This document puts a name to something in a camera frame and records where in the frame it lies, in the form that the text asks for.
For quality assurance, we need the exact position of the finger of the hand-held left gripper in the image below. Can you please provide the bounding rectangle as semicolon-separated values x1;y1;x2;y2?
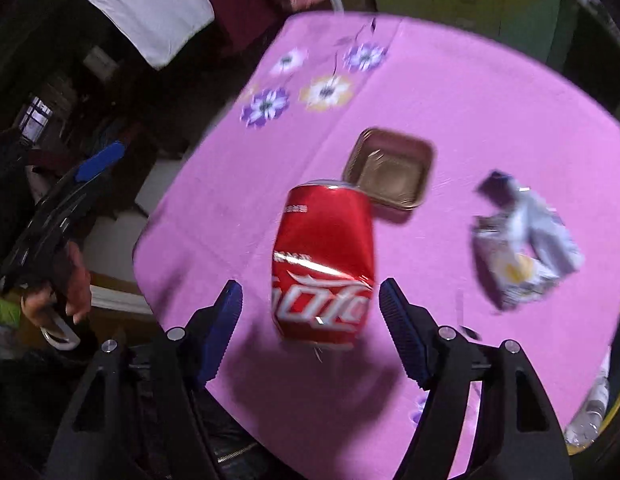
50;141;127;211

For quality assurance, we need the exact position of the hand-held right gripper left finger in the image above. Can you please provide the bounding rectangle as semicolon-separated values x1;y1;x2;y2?
45;280;243;480

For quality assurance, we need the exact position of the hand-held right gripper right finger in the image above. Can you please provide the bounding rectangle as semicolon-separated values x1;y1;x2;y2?
379;277;573;480

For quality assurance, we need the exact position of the red soda can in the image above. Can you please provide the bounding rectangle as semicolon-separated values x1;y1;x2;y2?
271;180;377;351

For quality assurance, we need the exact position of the person's left hand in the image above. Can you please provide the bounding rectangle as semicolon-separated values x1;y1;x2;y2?
21;242;93;331

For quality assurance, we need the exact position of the small window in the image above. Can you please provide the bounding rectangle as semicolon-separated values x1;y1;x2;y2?
17;95;53;143

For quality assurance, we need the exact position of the white bangle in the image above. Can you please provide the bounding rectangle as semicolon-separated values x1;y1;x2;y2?
40;310;81;351

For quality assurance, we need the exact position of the white hanging cloth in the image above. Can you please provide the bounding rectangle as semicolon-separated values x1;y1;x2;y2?
45;0;215;70

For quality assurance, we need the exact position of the person's dark clothing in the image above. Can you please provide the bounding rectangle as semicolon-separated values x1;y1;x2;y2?
0;340;271;480

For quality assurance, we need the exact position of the brown square tray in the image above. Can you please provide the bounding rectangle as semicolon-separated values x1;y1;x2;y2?
342;128;435;211

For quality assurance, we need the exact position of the crumpled white blue wrapper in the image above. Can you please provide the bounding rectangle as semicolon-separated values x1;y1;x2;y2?
470;170;585;311

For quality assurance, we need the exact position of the maroon hanging cloth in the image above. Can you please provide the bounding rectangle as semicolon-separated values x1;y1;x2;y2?
197;0;295;56

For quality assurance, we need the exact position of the pink floral tablecloth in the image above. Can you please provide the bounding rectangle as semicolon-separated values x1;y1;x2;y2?
132;12;620;480

